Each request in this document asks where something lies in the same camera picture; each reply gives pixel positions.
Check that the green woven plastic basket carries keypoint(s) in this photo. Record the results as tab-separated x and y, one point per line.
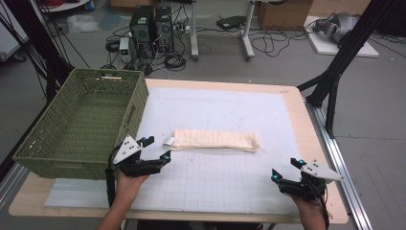
86	121

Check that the flat black device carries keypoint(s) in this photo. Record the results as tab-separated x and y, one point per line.
230	22

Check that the person's left hand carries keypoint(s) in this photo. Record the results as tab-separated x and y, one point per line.
127	188

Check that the brown cardboard box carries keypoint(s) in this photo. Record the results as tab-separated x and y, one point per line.
284	14

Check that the clear plastic sheet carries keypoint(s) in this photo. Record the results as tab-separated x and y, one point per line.
82	24

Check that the person's dark clothing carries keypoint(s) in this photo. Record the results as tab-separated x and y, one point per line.
198	226

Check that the white desk leg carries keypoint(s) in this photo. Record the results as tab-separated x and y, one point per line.
247	32
194	32

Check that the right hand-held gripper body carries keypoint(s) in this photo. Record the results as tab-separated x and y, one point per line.
317	172

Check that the cream towel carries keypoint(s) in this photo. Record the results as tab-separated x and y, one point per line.
214	140

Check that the white power supply box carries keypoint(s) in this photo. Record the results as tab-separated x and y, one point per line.
124	49

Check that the black metal stand frame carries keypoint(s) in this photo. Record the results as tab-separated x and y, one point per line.
348	48
41	48

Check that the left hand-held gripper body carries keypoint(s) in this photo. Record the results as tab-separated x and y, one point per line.
127	153

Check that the white floor board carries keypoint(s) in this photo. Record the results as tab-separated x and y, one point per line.
364	49

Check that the person's right hand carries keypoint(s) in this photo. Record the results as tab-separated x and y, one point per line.
311	209

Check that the white round table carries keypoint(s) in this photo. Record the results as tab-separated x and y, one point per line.
68	4

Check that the grey robot head shell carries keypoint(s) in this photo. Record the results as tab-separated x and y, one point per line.
338	27

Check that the black computer tower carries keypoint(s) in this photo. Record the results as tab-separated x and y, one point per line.
164	28
142	30

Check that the aluminium rail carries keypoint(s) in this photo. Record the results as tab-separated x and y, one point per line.
344	166
11	185

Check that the white grid cutting mat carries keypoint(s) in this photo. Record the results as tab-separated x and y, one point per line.
217	111

